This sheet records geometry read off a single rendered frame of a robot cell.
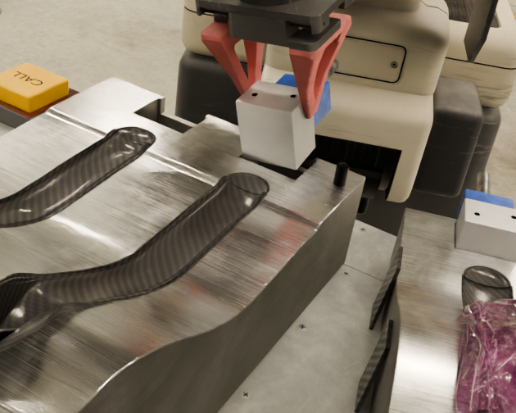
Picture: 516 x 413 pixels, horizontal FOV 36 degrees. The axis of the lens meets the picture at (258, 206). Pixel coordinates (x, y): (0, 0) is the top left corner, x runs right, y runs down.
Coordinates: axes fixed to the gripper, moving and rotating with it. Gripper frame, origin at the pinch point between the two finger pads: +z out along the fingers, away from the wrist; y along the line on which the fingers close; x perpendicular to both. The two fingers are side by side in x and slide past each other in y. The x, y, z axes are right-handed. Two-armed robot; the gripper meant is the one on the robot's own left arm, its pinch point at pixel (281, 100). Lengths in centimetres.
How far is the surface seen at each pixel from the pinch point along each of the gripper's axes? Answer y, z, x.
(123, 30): -167, 95, 173
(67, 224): -7.3, 1.7, -18.3
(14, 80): -32.5, 5.5, 1.9
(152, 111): -13.3, 4.0, 0.0
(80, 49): -166, 92, 148
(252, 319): 6.4, 6.2, -17.2
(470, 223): 15.6, 8.7, 1.4
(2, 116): -32.1, 8.0, -1.1
